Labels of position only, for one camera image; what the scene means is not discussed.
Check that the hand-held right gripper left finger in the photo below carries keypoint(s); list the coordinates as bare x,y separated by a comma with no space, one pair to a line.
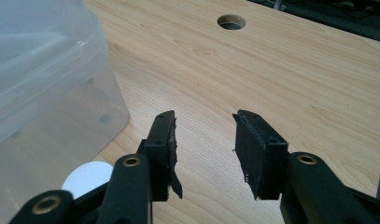
159,149

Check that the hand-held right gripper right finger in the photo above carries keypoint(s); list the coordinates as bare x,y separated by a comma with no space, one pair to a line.
259,155

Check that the clear plastic storage box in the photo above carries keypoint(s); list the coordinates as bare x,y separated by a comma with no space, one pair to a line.
38,77

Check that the white round disc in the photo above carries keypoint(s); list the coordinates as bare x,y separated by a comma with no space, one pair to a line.
85,179

